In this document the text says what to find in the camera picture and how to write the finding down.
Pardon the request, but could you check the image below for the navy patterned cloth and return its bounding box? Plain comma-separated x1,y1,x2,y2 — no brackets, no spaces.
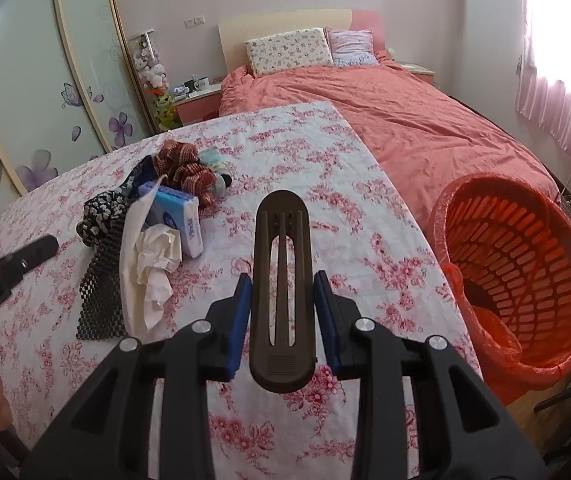
120,155,158,196

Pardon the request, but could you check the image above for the pink nightstand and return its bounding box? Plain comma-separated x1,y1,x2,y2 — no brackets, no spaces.
172,82,223,126

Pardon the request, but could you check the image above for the black floral cloth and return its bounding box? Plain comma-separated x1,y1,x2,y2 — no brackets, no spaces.
76,190,133,248

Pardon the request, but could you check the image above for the light blue sock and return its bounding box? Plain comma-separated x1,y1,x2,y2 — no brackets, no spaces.
198,146,228,168

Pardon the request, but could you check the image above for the pink striped pillow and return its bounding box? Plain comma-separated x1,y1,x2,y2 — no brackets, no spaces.
325,27,381,67

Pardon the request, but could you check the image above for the white floral pillow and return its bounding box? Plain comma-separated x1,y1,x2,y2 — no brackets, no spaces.
244,27,335,78

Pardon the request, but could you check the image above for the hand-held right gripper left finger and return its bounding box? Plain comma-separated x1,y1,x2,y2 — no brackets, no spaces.
19,272,253,480

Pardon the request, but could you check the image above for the green plush toy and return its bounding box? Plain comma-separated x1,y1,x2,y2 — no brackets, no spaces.
152,91,181,131

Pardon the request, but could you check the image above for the black mesh mat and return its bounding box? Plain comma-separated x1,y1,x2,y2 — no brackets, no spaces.
76,195,133,342

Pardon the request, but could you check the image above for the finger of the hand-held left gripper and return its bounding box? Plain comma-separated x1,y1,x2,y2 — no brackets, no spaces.
12,235,59,274

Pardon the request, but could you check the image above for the pink floral tablecloth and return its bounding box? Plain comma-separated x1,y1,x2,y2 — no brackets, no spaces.
0,101,483,480

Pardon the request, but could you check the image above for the brown slotted plastic piece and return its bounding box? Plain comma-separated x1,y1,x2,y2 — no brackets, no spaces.
248,190,319,393

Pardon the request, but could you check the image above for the flower-print sliding wardrobe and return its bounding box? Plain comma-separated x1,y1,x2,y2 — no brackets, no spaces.
0,0,161,271

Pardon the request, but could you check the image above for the blue tissue pack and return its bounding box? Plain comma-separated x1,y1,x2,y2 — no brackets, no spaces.
139,180,201,259

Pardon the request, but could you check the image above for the coral bed duvet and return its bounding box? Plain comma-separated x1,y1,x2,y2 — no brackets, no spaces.
218,57,561,261

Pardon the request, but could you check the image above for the pale nightstand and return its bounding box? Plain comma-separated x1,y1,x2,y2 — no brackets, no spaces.
395,61,437,88

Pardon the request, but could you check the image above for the orange plastic laundry basket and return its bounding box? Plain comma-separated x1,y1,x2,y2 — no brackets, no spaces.
440,177,571,366

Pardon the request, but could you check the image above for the brown knitted scarf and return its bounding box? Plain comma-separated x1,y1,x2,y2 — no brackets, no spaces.
154,140,218,208

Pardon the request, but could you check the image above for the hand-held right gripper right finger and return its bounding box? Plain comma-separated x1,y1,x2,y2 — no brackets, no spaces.
314,270,549,480

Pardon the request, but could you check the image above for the crumpled white tissue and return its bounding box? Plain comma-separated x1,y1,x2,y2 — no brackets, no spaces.
135,224,183,318

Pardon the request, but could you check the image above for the red plastic basket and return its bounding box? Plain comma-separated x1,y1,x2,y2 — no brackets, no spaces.
428,172,571,406

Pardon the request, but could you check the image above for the beige and pink headboard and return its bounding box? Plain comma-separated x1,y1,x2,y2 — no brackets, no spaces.
218,8,386,76

